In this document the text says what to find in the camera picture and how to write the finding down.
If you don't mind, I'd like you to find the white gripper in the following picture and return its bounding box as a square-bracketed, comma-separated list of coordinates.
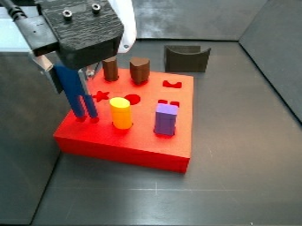
[78, 0, 137, 94]

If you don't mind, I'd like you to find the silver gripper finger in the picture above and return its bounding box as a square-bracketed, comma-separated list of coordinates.
[32, 56, 63, 94]

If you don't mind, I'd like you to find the blue two-pronged block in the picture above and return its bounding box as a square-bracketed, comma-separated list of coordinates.
[55, 64, 98, 118]

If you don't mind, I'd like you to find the red shape-sorting board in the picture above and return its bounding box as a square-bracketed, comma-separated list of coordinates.
[55, 69, 194, 173]

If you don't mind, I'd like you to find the brown hexagonal peg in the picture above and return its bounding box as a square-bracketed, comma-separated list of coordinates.
[103, 56, 119, 81]

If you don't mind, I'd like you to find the brown heart-shaped peg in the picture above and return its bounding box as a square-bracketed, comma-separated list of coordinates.
[130, 57, 150, 85]

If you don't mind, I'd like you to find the yellow cylinder peg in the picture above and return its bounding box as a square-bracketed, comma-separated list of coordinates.
[110, 97, 133, 130]

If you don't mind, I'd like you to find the purple rectangular peg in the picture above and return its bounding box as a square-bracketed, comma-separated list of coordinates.
[155, 103, 178, 136]

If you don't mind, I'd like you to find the black curved holder stand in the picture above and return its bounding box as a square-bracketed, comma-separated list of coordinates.
[165, 45, 212, 72]

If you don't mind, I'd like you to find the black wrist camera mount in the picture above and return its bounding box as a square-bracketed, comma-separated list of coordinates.
[15, 0, 125, 70]

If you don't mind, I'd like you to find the black camera cable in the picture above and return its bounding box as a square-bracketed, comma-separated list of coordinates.
[0, 0, 28, 22]

